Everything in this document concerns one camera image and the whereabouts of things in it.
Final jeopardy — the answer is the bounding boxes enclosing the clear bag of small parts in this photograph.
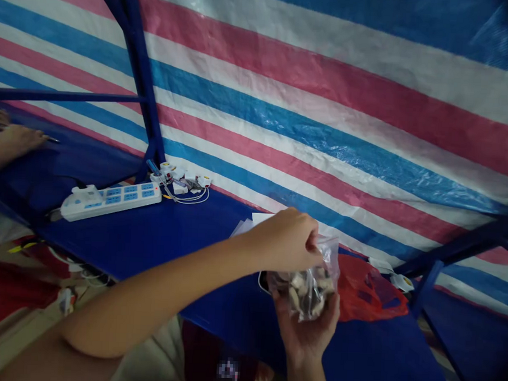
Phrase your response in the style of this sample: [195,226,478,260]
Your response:
[268,232,342,324]

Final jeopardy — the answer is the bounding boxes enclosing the white power strip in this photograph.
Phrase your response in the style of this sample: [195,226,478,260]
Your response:
[60,178,164,227]

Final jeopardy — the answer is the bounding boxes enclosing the person's right thumb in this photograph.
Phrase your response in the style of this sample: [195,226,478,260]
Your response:
[322,292,342,332]

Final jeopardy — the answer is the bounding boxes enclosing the person's body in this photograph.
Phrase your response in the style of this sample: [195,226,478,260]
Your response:
[107,310,191,381]

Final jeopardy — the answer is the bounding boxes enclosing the person's left fingers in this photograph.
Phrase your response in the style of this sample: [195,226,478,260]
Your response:
[302,231,327,270]

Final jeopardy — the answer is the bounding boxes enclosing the white charger with yellow sticker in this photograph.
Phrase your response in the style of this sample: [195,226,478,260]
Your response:
[390,272,416,293]

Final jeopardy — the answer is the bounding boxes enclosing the person's right fingers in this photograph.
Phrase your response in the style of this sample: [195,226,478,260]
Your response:
[269,283,295,319]

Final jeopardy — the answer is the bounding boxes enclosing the person's right hand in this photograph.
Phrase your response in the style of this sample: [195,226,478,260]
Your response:
[267,283,343,366]

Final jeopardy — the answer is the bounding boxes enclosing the stack of clear plastic sheets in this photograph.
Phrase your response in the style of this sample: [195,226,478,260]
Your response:
[229,211,280,242]

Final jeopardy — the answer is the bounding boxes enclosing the pile of white chargers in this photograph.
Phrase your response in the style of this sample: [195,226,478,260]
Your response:
[149,160,214,198]

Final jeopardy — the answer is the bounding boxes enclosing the thin white cables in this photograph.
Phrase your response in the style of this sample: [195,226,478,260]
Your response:
[160,183,211,206]

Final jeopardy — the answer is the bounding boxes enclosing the striped pink blue white tarp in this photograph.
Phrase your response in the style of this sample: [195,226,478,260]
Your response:
[0,0,508,322]

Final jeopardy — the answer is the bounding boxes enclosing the white plug with black cable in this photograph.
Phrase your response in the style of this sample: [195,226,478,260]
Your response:
[25,173,100,226]

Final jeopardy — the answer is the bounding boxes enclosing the person's left hand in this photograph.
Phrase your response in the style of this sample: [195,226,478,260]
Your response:
[252,205,328,280]

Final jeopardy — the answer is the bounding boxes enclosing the blue metal frame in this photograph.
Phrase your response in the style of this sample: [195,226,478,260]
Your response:
[0,0,176,167]
[387,200,508,381]

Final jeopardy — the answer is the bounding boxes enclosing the red plastic bag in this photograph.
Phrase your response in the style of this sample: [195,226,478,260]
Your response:
[334,247,413,326]

